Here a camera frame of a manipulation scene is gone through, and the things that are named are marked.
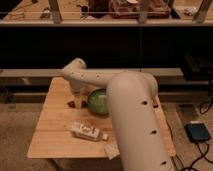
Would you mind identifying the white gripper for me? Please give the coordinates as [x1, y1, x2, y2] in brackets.
[71, 89, 84, 103]

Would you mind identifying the red pepper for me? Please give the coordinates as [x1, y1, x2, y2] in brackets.
[67, 101, 87, 109]

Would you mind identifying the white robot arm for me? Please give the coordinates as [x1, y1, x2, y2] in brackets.
[61, 58, 175, 171]

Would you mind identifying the green bowl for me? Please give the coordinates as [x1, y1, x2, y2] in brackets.
[87, 89, 108, 115]

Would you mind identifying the wooden table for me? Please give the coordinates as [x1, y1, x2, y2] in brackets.
[26, 76, 177, 160]

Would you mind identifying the clear plastic bottle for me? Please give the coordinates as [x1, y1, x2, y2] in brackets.
[70, 122, 109, 142]

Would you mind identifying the dark snack bar box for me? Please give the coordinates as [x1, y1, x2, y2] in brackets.
[152, 97, 158, 108]

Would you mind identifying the cluttered background shelf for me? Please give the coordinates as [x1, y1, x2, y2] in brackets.
[0, 0, 213, 27]

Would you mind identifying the black foot pedal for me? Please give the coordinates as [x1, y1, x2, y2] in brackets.
[184, 123, 211, 143]

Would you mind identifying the grey bench rail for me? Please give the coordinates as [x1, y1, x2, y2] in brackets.
[0, 68, 183, 77]

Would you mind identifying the black cable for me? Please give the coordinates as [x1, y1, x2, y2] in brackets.
[164, 99, 213, 171]

